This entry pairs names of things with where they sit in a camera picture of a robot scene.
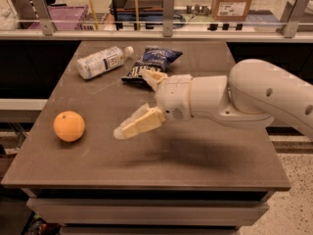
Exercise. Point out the metal railing bracket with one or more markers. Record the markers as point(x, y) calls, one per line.
point(168, 10)
point(42, 12)
point(297, 17)

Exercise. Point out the cardboard box with label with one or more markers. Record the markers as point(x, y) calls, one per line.
point(230, 10)

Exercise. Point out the left metal railing bracket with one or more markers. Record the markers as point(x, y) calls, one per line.
point(42, 12)

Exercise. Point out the clear plastic water bottle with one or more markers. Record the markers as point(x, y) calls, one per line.
point(103, 61)

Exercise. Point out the white table base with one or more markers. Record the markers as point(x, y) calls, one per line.
point(157, 213)

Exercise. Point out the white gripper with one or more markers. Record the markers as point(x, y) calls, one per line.
point(173, 97)

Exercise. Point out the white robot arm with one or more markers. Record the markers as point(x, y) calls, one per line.
point(253, 93)

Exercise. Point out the orange and blue cart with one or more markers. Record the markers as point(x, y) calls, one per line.
point(136, 12)

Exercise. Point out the purple plastic crate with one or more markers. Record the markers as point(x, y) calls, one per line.
point(68, 17)

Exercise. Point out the right metal railing bracket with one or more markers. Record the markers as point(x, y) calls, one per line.
point(297, 17)

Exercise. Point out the orange fruit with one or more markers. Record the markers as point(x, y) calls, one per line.
point(69, 126)

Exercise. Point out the blue kettle chips bag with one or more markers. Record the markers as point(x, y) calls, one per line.
point(155, 58)

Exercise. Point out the middle metal railing bracket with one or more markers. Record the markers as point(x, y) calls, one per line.
point(168, 10)

